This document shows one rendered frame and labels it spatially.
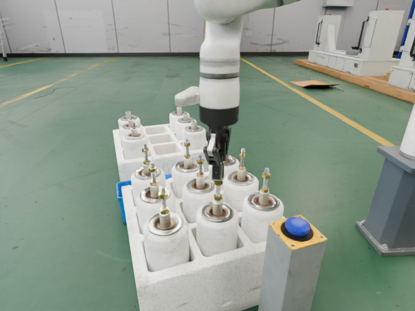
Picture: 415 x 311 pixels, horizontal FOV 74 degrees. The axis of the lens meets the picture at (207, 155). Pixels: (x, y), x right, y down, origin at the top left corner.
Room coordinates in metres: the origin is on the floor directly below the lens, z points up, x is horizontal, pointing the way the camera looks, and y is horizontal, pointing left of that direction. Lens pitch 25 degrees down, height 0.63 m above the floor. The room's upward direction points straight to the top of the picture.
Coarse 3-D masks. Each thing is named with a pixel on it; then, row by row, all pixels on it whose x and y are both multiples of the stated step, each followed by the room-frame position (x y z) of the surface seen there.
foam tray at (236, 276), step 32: (128, 192) 0.70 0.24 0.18; (128, 224) 0.55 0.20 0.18; (192, 224) 0.55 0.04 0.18; (192, 256) 0.46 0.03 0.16; (224, 256) 0.44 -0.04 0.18; (256, 256) 0.45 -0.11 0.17; (160, 288) 0.38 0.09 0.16; (192, 288) 0.40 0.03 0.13; (224, 288) 0.43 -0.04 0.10; (256, 288) 0.46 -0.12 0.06
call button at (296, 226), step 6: (288, 222) 0.37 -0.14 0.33; (294, 222) 0.37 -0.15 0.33; (300, 222) 0.37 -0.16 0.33; (306, 222) 0.37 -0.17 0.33; (288, 228) 0.36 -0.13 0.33; (294, 228) 0.35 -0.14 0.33; (300, 228) 0.35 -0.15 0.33; (306, 228) 0.35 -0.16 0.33; (294, 234) 0.35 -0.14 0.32; (300, 234) 0.35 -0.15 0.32
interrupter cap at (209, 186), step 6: (192, 180) 0.64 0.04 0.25; (204, 180) 0.64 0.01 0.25; (210, 180) 0.64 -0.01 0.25; (186, 186) 0.61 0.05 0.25; (192, 186) 0.61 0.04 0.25; (204, 186) 0.61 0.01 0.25; (210, 186) 0.61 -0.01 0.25; (192, 192) 0.58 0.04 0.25; (198, 192) 0.58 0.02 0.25; (204, 192) 0.58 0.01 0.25
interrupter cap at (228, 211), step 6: (210, 204) 0.53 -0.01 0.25; (228, 204) 0.53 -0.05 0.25; (204, 210) 0.51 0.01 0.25; (210, 210) 0.51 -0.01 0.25; (222, 210) 0.51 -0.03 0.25; (228, 210) 0.51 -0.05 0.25; (204, 216) 0.48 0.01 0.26; (210, 216) 0.48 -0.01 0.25; (216, 216) 0.49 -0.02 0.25; (222, 216) 0.49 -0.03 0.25; (228, 216) 0.49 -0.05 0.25; (216, 222) 0.47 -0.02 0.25; (222, 222) 0.47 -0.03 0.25
